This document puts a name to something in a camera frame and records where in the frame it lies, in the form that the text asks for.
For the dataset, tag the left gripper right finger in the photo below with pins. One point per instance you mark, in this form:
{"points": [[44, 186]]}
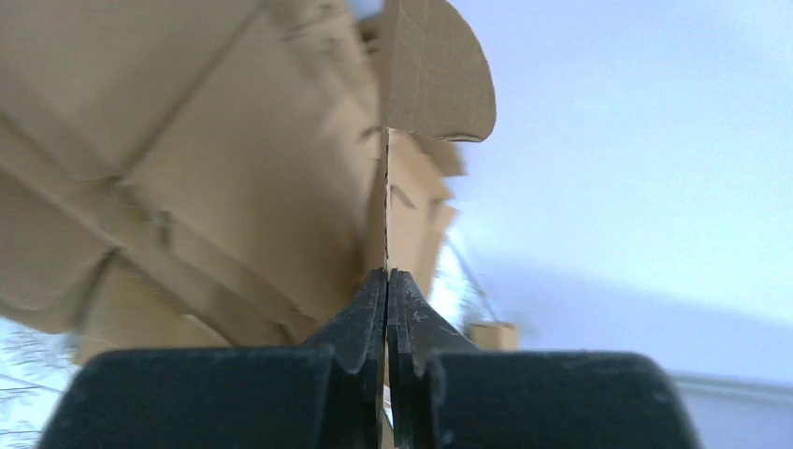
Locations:
{"points": [[416, 337]]}

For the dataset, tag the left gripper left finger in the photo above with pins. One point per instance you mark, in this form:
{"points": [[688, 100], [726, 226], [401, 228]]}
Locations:
{"points": [[350, 409]]}

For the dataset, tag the brown cardboard box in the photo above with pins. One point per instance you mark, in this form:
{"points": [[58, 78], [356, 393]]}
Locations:
{"points": [[434, 82]]}

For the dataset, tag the stack of flat cardboard blanks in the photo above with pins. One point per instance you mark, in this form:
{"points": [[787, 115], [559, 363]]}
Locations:
{"points": [[183, 173]]}

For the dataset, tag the floral patterned table mat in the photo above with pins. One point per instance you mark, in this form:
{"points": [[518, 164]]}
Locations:
{"points": [[36, 369]]}

